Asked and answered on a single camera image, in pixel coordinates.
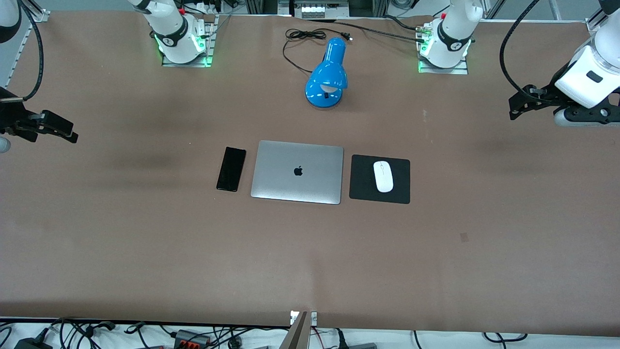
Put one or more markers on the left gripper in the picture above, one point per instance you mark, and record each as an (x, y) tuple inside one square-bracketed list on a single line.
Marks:
[(549, 92)]

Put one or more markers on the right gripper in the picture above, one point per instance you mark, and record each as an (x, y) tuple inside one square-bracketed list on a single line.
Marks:
[(10, 117)]

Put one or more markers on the white computer mouse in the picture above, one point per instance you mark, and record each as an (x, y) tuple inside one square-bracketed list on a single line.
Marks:
[(383, 178)]

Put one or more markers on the black smartphone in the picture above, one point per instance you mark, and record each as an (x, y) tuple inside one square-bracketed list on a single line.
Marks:
[(231, 169)]

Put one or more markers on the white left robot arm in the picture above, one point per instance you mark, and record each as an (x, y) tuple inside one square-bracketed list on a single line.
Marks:
[(453, 39)]

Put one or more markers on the black square mouse pad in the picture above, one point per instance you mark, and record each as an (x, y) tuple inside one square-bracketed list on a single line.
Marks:
[(361, 189)]

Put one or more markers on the black power adapter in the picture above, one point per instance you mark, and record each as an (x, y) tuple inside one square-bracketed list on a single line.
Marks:
[(31, 344)]

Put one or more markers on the blue desk lamp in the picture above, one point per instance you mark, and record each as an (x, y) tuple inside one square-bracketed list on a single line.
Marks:
[(329, 72)]

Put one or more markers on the white power strip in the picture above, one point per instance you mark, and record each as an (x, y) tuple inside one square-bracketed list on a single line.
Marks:
[(317, 9)]

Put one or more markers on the grey box with orange connectors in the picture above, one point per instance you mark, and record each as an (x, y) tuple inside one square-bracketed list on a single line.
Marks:
[(191, 339)]

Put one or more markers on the silver closed laptop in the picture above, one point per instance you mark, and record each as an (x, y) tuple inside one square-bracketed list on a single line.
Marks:
[(295, 184)]

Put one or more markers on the black plug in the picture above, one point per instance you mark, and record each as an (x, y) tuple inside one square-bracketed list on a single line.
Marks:
[(235, 342)]

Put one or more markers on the aluminium frame rail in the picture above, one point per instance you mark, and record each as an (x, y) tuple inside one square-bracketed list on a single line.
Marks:
[(38, 17), (598, 24)]

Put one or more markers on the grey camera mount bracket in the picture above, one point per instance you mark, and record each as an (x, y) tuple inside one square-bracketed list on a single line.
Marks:
[(301, 334)]

